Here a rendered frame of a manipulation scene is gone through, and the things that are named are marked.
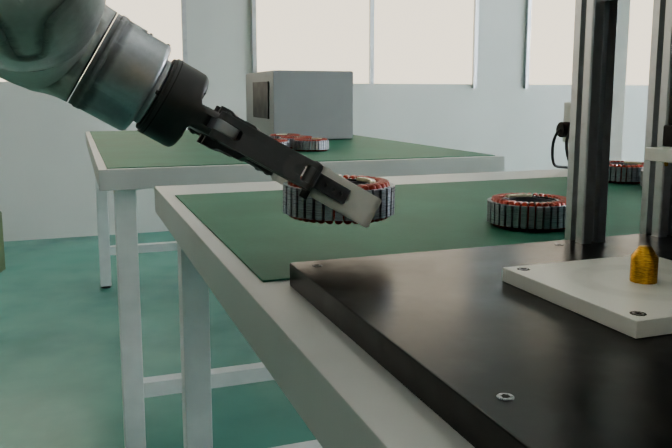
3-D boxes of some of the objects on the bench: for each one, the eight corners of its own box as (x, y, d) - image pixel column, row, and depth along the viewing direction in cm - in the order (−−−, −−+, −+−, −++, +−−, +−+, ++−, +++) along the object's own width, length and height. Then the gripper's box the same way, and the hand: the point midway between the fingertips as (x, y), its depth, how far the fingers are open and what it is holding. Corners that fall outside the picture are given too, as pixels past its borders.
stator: (592, 230, 91) (593, 201, 91) (514, 235, 88) (515, 205, 88) (542, 216, 102) (543, 190, 101) (471, 220, 99) (472, 193, 98)
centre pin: (642, 285, 53) (644, 249, 53) (623, 279, 55) (625, 244, 54) (663, 283, 54) (665, 247, 53) (643, 277, 55) (645, 242, 55)
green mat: (262, 282, 67) (262, 280, 67) (175, 196, 124) (175, 194, 124) (926, 221, 99) (927, 220, 99) (614, 175, 155) (615, 174, 155)
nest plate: (635, 339, 45) (636, 320, 45) (501, 281, 59) (502, 266, 59) (807, 314, 50) (809, 297, 50) (646, 266, 64) (647, 252, 64)
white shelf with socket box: (571, 195, 124) (583, -80, 118) (462, 173, 158) (468, -41, 152) (723, 186, 136) (742, -64, 130) (592, 168, 170) (602, -31, 164)
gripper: (191, 47, 54) (420, 186, 62) (158, 60, 75) (330, 161, 83) (142, 134, 53) (379, 263, 61) (123, 122, 75) (300, 218, 83)
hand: (336, 196), depth 72 cm, fingers closed on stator, 11 cm apart
